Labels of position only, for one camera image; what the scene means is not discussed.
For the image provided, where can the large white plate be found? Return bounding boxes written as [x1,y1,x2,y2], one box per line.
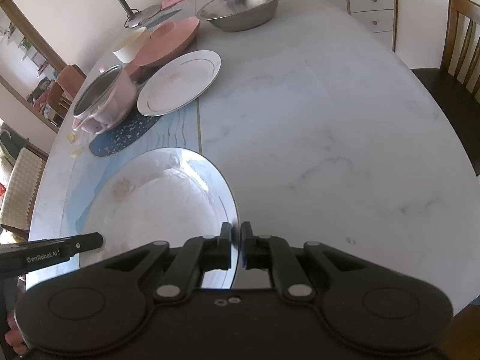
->
[79,147,239,267]

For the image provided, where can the pink pot with steel liner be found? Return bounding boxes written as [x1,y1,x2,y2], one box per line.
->
[72,65,137,135]

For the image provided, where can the small white plate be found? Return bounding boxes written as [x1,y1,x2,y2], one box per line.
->
[137,50,221,117]

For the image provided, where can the pink plate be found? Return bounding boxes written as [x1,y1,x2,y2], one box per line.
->
[124,16,200,81]

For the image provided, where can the large steel bowl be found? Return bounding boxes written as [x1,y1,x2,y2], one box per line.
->
[196,0,279,33]

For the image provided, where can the cream ceramic bowl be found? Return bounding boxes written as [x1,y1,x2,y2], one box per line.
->
[113,27,151,64]

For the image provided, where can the person's left hand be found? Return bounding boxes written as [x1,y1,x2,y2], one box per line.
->
[4,312,28,356]

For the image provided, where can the wooden chair with pink towel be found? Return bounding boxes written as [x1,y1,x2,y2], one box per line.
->
[47,64,86,128]

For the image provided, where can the wooden chair right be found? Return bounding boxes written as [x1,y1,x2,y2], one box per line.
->
[412,0,479,173]

